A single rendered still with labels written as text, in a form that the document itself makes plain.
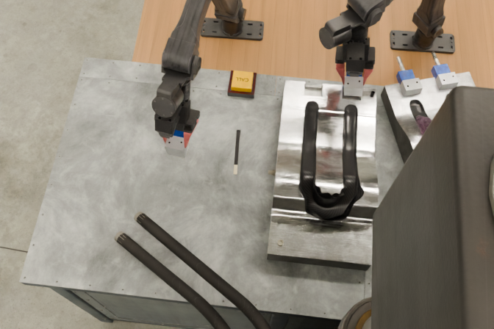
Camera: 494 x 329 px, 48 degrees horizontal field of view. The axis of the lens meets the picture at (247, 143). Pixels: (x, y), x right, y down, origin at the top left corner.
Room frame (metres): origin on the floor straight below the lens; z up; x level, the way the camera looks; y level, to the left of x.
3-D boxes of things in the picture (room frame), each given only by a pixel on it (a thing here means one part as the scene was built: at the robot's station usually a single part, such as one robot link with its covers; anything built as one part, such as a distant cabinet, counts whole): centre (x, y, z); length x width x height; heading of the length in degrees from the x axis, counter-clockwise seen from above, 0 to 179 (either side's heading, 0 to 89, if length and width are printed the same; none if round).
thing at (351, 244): (0.60, -0.21, 0.87); 0.50 x 0.26 x 0.14; 173
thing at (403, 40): (1.06, -0.55, 0.84); 0.20 x 0.07 x 0.08; 85
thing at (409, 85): (0.90, -0.46, 0.86); 0.13 x 0.05 x 0.05; 11
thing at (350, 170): (0.62, -0.22, 0.92); 0.35 x 0.16 x 0.09; 173
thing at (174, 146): (0.69, 0.17, 0.92); 0.13 x 0.05 x 0.05; 166
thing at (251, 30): (1.11, 0.05, 0.84); 0.20 x 0.07 x 0.08; 85
